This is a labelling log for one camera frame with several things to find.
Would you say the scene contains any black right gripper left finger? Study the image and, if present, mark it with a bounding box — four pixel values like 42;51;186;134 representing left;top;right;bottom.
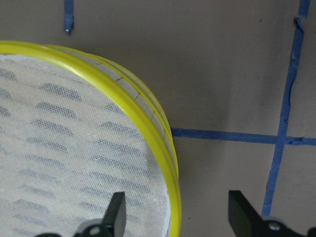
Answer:
102;192;126;230

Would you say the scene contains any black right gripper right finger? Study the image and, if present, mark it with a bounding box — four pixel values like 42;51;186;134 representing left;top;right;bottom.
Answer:
228;190;265;237

